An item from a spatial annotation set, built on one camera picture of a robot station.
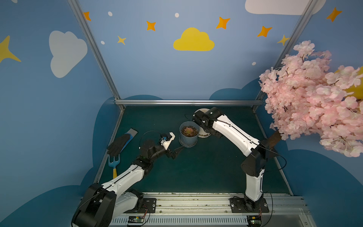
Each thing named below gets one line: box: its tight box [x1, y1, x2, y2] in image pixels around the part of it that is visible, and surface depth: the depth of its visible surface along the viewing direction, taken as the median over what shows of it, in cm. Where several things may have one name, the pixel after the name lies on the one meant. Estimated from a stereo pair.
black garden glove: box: [106, 133, 131, 163], surface depth 95 cm
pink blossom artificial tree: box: [259, 40, 363, 158], surface depth 60 cm
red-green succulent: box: [181, 125, 199, 137], surface depth 97 cm
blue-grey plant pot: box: [178, 121, 200, 148], surface depth 97 cm
